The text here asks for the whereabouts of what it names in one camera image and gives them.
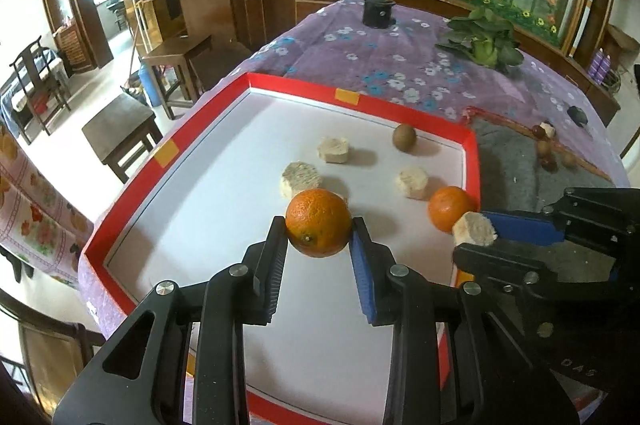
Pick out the purple floral cloth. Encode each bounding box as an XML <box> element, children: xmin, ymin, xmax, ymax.
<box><xmin>78</xmin><ymin>0</ymin><xmax>631</xmax><ymax>425</ymax></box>

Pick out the dark wooden armchair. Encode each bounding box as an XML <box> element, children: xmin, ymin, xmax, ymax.
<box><xmin>0</xmin><ymin>290</ymin><xmax>107</xmax><ymax>425</ymax></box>

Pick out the tall wooden stool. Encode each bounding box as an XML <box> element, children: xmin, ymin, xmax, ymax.
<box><xmin>141</xmin><ymin>34</ymin><xmax>213</xmax><ymax>121</ymax></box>

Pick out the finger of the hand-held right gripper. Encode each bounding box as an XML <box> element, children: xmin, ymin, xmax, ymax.
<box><xmin>452</xmin><ymin>241</ymin><xmax>572</xmax><ymax>302</ymax></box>
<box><xmin>481</xmin><ymin>188</ymin><xmax>640</xmax><ymax>248</ymax></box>

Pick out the grey felt mat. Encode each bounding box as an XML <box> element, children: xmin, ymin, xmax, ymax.
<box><xmin>462</xmin><ymin>105</ymin><xmax>618</xmax><ymax>288</ymax></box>

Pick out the wooden side counter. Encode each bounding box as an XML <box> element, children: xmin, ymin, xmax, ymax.
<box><xmin>135</xmin><ymin>0</ymin><xmax>281</xmax><ymax>56</ymax></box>

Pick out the large orange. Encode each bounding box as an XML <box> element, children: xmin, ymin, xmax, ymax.
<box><xmin>285</xmin><ymin>188</ymin><xmax>353</xmax><ymax>259</ymax></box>

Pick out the small orange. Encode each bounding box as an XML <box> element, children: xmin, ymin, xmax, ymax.
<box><xmin>427</xmin><ymin>186</ymin><xmax>477</xmax><ymax>234</ymax></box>

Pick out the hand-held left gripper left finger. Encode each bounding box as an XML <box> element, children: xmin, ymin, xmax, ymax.
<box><xmin>52</xmin><ymin>215</ymin><xmax>290</xmax><ymax>425</ymax></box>

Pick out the pink floral tablecloth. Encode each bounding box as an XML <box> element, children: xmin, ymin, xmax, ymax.
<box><xmin>0</xmin><ymin>125</ymin><xmax>96</xmax><ymax>292</ymax></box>

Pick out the wooden chair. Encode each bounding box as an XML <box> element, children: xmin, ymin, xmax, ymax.
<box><xmin>9</xmin><ymin>36</ymin><xmax>72</xmax><ymax>144</ymax></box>

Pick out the black cylinder holder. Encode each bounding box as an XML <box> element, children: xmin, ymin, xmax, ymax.
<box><xmin>363</xmin><ymin>0</ymin><xmax>396</xmax><ymax>29</ymax></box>

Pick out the low dark wooden stool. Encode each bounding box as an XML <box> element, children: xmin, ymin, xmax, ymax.
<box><xmin>81</xmin><ymin>92</ymin><xmax>157</xmax><ymax>184</ymax></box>

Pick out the brown kiwi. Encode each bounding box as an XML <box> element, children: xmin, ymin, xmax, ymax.
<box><xmin>392</xmin><ymin>124</ymin><xmax>417</xmax><ymax>152</ymax></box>

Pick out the red box with white inside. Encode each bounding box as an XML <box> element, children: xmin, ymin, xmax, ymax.
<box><xmin>78</xmin><ymin>72</ymin><xmax>482</xmax><ymax>425</ymax></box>

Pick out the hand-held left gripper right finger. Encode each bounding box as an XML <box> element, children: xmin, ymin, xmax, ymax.
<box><xmin>350</xmin><ymin>216</ymin><xmax>581</xmax><ymax>425</ymax></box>

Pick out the green bok choy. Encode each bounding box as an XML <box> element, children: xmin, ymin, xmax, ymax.
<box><xmin>435</xmin><ymin>6</ymin><xmax>523</xmax><ymax>68</ymax></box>

